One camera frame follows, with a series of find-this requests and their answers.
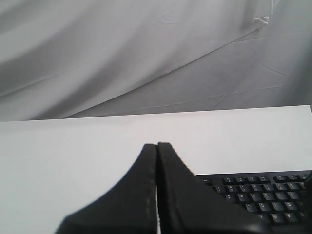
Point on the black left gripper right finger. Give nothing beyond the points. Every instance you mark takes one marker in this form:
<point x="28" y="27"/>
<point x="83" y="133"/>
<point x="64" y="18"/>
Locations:
<point x="188" y="206"/>

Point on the black acer keyboard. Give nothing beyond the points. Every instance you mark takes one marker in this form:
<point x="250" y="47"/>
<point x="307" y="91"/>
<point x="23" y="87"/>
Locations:
<point x="277" y="198"/>

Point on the grey backdrop cloth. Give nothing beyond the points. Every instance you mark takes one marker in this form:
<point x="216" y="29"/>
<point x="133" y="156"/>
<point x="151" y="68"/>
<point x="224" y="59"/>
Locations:
<point x="91" y="58"/>

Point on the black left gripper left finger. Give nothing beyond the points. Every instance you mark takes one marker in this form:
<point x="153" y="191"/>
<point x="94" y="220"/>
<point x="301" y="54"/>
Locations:
<point x="127" y="208"/>

